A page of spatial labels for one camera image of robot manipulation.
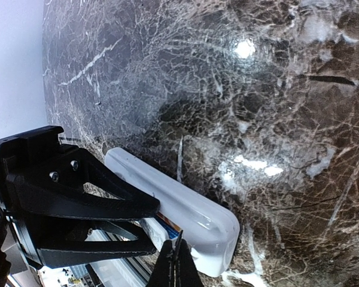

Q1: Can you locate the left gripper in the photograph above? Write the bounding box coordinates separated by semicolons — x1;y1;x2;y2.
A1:
0;126;160;266

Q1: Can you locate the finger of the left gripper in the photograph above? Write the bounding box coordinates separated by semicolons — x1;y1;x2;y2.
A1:
37;221;156;268

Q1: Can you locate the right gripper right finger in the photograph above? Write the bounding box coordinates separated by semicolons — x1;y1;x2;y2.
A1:
175;239;203;287

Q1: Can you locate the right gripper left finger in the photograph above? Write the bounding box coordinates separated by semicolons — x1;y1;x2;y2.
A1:
146;240;175;287

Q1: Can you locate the white remote control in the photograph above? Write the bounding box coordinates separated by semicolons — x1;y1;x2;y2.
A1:
105;147;240;277

